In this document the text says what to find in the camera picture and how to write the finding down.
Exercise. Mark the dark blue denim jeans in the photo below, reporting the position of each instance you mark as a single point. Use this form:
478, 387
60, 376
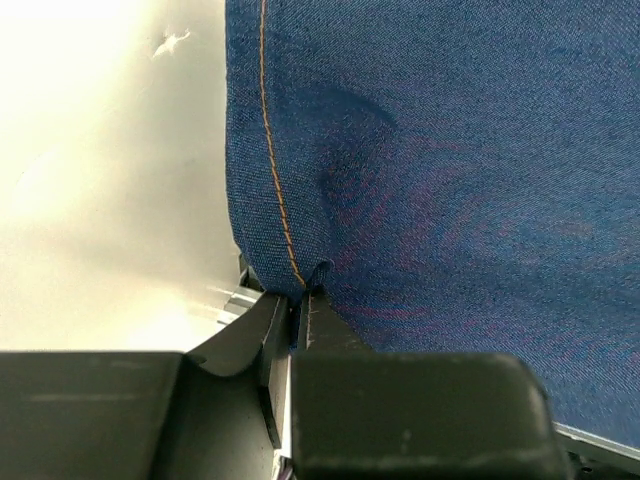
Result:
457, 175

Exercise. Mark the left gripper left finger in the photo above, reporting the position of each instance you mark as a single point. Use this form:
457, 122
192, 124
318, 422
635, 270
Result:
258, 338

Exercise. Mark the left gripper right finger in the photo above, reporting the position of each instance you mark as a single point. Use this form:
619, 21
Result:
320, 328

